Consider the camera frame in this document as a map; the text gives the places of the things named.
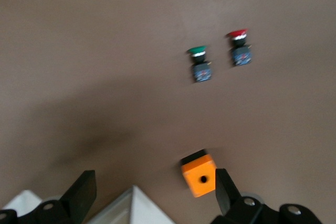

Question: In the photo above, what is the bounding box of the green mushroom push button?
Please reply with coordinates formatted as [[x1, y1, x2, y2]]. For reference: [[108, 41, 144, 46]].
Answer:
[[186, 45, 213, 84]]

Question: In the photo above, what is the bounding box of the orange box with hole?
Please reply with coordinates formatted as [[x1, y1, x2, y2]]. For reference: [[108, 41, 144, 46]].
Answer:
[[180, 148, 218, 199]]

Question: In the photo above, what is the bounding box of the red mushroom push button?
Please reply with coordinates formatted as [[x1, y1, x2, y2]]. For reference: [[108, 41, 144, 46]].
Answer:
[[225, 27, 253, 68]]

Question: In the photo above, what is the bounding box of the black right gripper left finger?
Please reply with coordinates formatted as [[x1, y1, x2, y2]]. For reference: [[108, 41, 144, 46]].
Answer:
[[0, 169, 98, 224]]

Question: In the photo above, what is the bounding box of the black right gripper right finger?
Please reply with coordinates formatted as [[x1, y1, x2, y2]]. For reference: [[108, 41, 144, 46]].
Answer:
[[211, 168, 324, 224]]

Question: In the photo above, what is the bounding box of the white drawer cabinet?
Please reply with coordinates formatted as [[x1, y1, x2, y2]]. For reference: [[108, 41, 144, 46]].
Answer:
[[0, 184, 174, 224]]

